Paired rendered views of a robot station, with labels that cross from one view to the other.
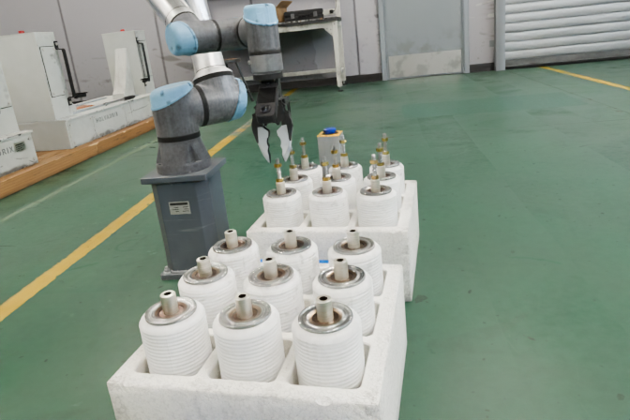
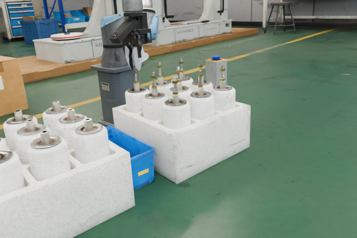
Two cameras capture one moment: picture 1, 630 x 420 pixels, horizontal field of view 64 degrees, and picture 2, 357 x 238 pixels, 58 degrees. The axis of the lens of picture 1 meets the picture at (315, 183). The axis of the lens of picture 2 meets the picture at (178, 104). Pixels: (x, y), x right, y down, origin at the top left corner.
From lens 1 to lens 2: 0.79 m
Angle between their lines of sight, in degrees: 33
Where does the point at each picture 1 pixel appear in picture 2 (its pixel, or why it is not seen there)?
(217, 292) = (11, 130)
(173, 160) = (104, 58)
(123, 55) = not seen: outside the picture
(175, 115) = (107, 32)
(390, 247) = (166, 142)
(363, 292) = (40, 154)
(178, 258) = (105, 115)
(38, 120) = not seen: hidden behind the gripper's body
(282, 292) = (21, 140)
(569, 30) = not seen: outside the picture
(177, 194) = (104, 78)
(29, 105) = not seen: hidden behind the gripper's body
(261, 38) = not seen: outside the picture
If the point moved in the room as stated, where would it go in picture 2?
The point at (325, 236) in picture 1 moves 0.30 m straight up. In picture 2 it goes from (139, 123) to (132, 39)
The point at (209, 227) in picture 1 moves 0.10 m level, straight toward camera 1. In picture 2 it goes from (118, 101) to (106, 108)
